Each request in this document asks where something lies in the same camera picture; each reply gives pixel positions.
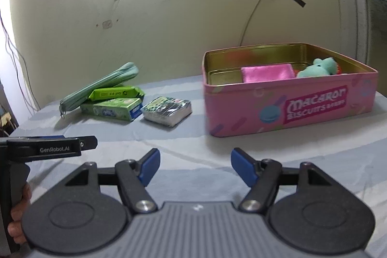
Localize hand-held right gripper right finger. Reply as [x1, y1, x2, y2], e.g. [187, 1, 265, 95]
[231, 147, 330, 214]

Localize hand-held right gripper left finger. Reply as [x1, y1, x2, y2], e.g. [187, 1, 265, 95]
[64, 148, 161, 214]

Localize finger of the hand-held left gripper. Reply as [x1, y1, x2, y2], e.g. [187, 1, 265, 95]
[79, 136, 98, 151]
[0, 135, 65, 141]

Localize green medicine box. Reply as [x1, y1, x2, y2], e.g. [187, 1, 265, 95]
[80, 97, 143, 122]

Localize lime green packet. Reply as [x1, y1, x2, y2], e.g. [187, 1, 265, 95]
[89, 86, 146, 102]

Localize green zipper pencil pouch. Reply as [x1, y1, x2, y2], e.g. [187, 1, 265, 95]
[59, 62, 140, 119]

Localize pink biscuit tin box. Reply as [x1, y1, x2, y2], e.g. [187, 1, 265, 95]
[202, 42, 379, 138]

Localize patterned tissue pack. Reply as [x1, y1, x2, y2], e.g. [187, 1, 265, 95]
[141, 96, 192, 127]

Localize person's left hand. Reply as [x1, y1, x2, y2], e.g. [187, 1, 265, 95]
[7, 183, 33, 245]

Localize striped blue bed sheet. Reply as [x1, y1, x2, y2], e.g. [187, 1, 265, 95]
[6, 72, 387, 258]

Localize pink cloth pouch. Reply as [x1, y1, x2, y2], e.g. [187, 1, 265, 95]
[241, 63, 296, 84]

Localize teal plush toy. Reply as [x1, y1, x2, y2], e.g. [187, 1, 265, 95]
[296, 58, 343, 79]

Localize frosted glass sliding door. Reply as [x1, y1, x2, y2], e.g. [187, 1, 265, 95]
[335, 0, 387, 74]

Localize thin wall cables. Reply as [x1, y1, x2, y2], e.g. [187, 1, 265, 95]
[0, 8, 41, 112]

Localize beige power cable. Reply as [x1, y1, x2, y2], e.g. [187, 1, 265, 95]
[239, 0, 267, 47]

